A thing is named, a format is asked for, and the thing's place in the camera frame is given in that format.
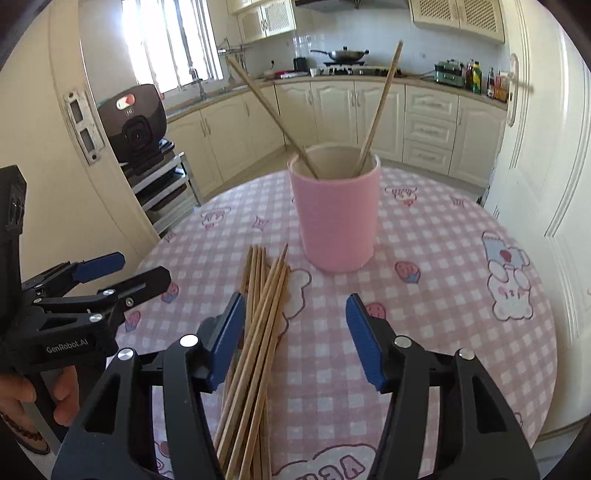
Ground pink checked tablecloth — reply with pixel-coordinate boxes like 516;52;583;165
136;166;557;480

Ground bunch of wooden chopsticks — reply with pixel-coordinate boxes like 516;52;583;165
213;242;291;480

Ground black countertop appliance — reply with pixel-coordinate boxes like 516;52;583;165
97;84;168;164

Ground metal door strike plate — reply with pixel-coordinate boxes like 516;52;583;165
63;89;103;164

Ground white door handle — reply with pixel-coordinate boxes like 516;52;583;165
508;53;534;127

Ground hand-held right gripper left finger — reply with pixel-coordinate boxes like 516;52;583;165
51;292;247;480

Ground thin wooden chopstick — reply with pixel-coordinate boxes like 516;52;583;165
225;55;320;181
353;40;404;177

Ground pink cup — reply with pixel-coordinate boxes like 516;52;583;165
287;143;382;273

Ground person's left hand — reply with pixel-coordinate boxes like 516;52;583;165
0;367;80;423

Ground dark beaded bracelet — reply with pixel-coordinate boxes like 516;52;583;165
0;411;49;456

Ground kitchen window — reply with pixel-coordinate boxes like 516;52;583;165
121;0;222;93

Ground black wok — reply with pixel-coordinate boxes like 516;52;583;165
310;46;370;64

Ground cream upper cabinet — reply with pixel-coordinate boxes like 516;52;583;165
409;0;506;44
226;0;297;44

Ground hanging utensil rail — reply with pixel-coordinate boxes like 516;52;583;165
217;44;253;70

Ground gas stove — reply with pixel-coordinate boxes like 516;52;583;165
310;66;402;78

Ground chrome sink faucet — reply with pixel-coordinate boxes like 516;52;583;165
189;68;208;101

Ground white panel door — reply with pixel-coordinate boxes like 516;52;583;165
480;0;591;444

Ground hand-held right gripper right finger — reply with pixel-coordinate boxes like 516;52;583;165
345;293;541;480

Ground metal shelf rack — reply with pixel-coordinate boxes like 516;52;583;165
121;138;202;238

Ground cream lower kitchen cabinets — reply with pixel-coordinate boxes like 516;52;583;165
164;78;509;197

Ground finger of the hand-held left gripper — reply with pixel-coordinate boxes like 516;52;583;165
21;252;126;301
33;266;172;332

